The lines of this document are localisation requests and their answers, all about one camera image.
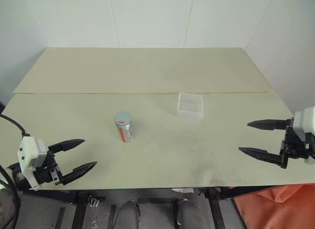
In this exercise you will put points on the dark grey rounded shape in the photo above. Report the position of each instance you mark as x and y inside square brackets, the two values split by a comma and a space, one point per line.
[183, 211]
[126, 214]

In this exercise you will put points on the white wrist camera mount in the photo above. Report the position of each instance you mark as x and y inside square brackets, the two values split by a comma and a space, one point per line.
[27, 156]
[304, 121]

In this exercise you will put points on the chrome caster wheel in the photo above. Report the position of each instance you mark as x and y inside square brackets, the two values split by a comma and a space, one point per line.
[94, 202]

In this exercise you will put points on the clear plastic container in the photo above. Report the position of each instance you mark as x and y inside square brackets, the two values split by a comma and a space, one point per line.
[190, 107]

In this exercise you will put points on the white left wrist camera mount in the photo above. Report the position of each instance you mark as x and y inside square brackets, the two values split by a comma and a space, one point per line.
[27, 156]

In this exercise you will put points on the silver can red label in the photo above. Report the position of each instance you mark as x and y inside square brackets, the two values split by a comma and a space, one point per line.
[128, 134]

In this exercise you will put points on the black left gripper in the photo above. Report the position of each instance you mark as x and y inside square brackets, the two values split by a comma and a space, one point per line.
[46, 173]

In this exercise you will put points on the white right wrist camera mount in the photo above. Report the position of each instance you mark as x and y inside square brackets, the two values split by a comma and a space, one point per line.
[304, 121]

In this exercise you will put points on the orange cloth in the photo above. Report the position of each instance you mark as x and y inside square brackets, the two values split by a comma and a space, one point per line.
[278, 207]

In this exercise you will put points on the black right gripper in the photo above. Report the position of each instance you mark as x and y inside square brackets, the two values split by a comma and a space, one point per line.
[294, 148]

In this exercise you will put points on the black metal table frame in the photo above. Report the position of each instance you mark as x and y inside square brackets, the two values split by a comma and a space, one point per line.
[214, 204]

